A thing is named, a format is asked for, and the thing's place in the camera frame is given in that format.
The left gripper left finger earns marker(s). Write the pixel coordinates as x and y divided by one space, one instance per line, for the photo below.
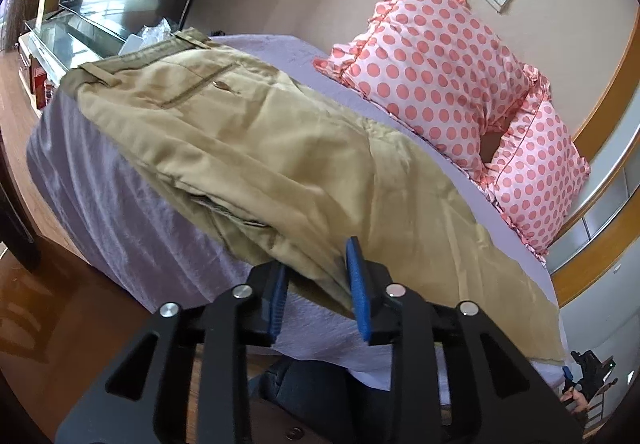
185 364

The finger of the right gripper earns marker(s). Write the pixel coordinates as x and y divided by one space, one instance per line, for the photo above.
567 373

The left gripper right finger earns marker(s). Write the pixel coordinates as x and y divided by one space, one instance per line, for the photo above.
456 377

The khaki tan pants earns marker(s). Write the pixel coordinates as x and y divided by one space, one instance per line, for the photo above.
276 171

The person's right hand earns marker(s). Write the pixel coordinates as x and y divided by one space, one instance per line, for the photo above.
574 401

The lavender bed sheet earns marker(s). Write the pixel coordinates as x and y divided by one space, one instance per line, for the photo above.
131 234

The right pink polka-dot pillow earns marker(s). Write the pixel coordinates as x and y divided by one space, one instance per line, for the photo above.
536 172

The pink polka-dot pillow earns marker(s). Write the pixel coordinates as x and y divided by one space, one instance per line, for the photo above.
437 69
536 172

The left pink polka-dot pillow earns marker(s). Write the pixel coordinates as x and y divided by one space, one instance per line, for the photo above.
437 69

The glass-top tv stand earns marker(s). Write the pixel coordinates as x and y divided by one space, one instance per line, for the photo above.
47 52

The wooden headboard frame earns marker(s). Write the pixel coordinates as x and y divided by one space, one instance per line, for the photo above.
608 139

